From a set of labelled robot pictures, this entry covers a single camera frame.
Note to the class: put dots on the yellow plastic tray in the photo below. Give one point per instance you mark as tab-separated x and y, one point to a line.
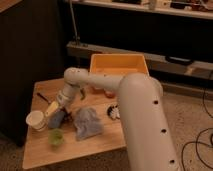
118	64

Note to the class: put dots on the orange fruit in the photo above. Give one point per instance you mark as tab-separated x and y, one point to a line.
109	94

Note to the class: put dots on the dark metal fork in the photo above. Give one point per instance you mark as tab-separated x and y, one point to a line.
43	97

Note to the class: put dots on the white paper cup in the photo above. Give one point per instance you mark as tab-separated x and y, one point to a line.
36	120

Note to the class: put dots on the white dish brush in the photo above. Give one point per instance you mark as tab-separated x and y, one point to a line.
113	112

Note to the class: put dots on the green vegetable toy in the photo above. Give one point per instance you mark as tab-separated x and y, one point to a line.
82	93

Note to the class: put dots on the grey metal shelf rail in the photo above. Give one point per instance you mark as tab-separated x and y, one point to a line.
155	62

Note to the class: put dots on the wooden table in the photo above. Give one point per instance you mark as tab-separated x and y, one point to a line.
38	152

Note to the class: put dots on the blue sponge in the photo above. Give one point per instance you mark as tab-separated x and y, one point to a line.
56	120

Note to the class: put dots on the green plastic cup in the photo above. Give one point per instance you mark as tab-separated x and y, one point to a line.
55	137

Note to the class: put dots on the blue-grey crumpled cloth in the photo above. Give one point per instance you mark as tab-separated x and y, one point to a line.
87	123

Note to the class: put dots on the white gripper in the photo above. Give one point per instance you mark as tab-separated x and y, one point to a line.
64	97

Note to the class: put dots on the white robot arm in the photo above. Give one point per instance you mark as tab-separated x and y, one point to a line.
144	124

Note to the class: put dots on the brown small toy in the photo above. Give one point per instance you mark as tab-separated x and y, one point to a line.
68	117

